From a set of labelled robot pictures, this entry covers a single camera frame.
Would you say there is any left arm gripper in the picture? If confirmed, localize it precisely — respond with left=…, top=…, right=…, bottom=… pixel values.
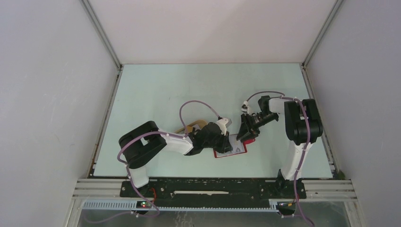
left=202, top=129, right=232, bottom=153

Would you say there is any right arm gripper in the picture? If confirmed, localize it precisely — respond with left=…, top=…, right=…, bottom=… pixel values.
left=236, top=112, right=277, bottom=142

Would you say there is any red leather card holder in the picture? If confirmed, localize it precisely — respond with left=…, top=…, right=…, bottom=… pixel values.
left=213, top=134, right=256, bottom=159

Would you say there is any silver VIP card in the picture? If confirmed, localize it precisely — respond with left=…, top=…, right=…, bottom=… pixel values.
left=216, top=134, right=246, bottom=157

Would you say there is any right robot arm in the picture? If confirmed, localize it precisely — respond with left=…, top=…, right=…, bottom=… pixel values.
left=236, top=96, right=323, bottom=198

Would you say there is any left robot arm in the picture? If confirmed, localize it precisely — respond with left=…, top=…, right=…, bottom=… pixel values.
left=117, top=118, right=233, bottom=197

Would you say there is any beige oval plastic tray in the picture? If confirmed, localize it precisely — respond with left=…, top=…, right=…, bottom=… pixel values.
left=175, top=119, right=208, bottom=134

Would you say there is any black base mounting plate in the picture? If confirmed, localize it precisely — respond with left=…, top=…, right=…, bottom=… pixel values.
left=120, top=177, right=306, bottom=209

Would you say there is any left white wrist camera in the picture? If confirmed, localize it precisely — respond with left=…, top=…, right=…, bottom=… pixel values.
left=216, top=117, right=232, bottom=135

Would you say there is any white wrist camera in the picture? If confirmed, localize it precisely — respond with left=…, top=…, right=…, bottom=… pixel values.
left=241, top=100, right=255, bottom=115
left=216, top=117, right=232, bottom=135

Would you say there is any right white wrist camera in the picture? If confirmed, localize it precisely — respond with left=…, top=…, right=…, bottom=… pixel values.
left=241, top=100, right=255, bottom=115

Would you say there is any aluminium frame rail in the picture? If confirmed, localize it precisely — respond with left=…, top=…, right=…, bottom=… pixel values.
left=64, top=177, right=366, bottom=227

